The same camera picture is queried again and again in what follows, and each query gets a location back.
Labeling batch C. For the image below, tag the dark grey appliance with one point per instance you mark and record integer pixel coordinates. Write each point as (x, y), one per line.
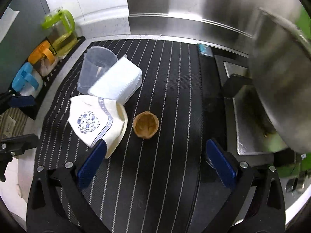
(26, 17)

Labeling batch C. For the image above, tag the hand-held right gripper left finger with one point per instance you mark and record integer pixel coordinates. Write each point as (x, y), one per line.
(92, 165)

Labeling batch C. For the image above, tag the orange-lidded jar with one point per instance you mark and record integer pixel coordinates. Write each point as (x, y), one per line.
(38, 53)

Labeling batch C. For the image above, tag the brown striped cloth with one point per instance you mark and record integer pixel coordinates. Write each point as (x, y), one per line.
(12, 123)

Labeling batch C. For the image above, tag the black gas stove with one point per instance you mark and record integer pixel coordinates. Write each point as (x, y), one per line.
(247, 131)

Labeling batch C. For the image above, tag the white blue-printed paper bag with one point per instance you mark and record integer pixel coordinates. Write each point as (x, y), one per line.
(85, 116)

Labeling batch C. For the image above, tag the blue-lidded jar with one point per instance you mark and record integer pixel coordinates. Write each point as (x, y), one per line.
(24, 77)

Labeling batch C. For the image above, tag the green-lidded oil pitcher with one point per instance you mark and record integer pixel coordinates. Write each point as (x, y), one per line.
(63, 41)

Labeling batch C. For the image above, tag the black striped mat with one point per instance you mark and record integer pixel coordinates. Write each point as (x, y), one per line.
(170, 89)

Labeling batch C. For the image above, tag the white plastic box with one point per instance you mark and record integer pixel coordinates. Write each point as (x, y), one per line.
(119, 80)

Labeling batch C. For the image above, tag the large steel pot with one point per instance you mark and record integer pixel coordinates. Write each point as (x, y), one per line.
(279, 77)

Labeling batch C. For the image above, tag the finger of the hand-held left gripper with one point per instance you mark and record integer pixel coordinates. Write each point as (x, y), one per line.
(14, 144)
(21, 101)

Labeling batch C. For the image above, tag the clear measuring cup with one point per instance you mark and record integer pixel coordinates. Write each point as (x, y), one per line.
(97, 63)

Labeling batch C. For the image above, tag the black condiment tray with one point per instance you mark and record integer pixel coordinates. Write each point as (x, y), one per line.
(52, 76)

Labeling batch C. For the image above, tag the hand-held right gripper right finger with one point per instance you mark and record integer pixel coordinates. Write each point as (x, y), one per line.
(221, 165)

